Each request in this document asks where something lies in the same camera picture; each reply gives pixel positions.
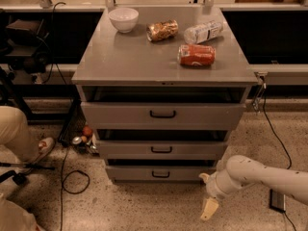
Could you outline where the grey bottom drawer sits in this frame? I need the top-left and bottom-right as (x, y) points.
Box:
(106, 166), (216, 182)

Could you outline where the red soda can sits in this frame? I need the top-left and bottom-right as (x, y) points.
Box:
(177, 44), (216, 66)

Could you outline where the black equipment on shelf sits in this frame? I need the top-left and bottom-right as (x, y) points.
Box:
(0, 10), (50, 74)

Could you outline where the grey drawer cabinet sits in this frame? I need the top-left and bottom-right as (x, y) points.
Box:
(71, 5), (259, 186)

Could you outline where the person's near beige knee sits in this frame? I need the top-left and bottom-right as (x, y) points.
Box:
(0, 193), (46, 231)

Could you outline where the grey middle drawer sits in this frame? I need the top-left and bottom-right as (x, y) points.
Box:
(96, 141), (227, 160)

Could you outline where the person's beige trouser leg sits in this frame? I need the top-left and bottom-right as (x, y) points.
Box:
(0, 106), (39, 163)

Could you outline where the silver can on floor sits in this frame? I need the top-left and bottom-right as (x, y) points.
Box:
(71, 137), (82, 145)

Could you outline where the gold crushed can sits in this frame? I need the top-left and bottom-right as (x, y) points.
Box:
(146, 19), (178, 42)

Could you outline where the white red sneaker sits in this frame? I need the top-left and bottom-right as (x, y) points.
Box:
(29, 137), (55, 164)

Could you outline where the black looped floor cable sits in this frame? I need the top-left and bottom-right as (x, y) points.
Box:
(59, 146), (91, 231)

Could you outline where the grey drawer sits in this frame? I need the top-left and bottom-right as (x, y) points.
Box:
(81, 102), (245, 131)
(106, 166), (216, 182)
(96, 141), (227, 160)

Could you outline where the black tripod leg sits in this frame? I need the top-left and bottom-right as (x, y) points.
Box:
(0, 163), (55, 186)

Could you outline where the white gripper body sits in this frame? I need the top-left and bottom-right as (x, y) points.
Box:
(206, 172), (229, 200)

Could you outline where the white bowl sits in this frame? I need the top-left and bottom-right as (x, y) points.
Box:
(108, 8), (139, 33)

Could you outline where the grey top drawer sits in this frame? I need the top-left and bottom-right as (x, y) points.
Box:
(81, 102), (245, 131)

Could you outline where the red apple on floor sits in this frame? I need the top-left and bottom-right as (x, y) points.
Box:
(82, 126), (92, 138)

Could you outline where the black adapter cable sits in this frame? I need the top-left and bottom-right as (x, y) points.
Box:
(262, 90), (298, 231)

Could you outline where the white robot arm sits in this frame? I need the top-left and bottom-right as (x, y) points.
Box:
(199, 155), (308, 220)

